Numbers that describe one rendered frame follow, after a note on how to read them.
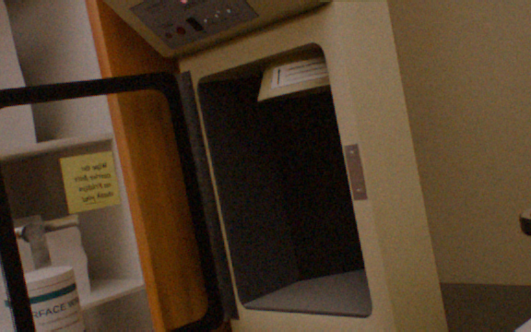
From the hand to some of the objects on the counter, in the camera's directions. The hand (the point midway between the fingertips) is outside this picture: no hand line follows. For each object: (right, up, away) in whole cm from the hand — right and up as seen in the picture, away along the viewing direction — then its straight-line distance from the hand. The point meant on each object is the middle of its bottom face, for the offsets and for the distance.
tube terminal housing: (-22, -13, +63) cm, 68 cm away
